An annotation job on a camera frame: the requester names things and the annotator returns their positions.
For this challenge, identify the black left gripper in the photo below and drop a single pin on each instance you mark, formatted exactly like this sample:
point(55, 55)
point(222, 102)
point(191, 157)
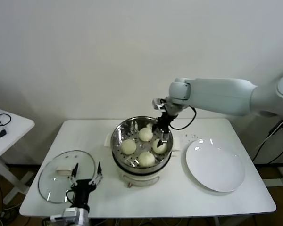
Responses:
point(83, 191)

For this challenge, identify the round glass pot lid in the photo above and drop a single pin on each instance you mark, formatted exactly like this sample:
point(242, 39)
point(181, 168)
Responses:
point(47, 179)

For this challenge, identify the white side table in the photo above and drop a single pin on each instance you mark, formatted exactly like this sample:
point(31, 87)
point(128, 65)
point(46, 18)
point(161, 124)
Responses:
point(16, 127)

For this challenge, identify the small black device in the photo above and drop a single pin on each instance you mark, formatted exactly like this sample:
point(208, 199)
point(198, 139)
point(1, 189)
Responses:
point(2, 133)

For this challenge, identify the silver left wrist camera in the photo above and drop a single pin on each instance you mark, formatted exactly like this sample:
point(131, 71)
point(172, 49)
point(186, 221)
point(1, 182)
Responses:
point(68, 215)

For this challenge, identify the stainless steel steamer basket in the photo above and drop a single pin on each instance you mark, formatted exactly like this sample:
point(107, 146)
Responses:
point(119, 136)

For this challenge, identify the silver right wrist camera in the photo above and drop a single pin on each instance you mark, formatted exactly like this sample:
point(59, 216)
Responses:
point(158, 104)

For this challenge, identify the white steamed baozi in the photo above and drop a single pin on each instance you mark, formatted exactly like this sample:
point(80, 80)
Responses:
point(162, 149)
point(128, 146)
point(145, 136)
point(146, 159)

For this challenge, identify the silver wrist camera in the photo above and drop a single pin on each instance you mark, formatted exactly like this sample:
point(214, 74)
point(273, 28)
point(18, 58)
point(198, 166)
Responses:
point(158, 104)
point(68, 215)

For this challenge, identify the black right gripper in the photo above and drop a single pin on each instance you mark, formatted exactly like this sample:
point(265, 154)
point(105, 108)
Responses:
point(165, 122)

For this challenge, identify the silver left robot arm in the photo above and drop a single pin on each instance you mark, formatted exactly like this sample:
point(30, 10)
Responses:
point(81, 217)

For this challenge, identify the white electric cooker pot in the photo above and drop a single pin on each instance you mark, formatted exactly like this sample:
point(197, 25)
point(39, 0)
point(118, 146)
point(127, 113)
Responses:
point(141, 179)

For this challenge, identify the large white plate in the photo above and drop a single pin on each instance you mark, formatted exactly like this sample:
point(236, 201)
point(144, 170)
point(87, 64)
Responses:
point(214, 164)

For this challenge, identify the light blue right robot arm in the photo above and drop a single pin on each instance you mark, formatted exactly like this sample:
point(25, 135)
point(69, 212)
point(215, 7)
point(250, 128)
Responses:
point(221, 96)

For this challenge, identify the dark crumb specks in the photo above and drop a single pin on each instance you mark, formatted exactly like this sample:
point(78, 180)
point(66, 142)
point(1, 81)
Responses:
point(195, 135)

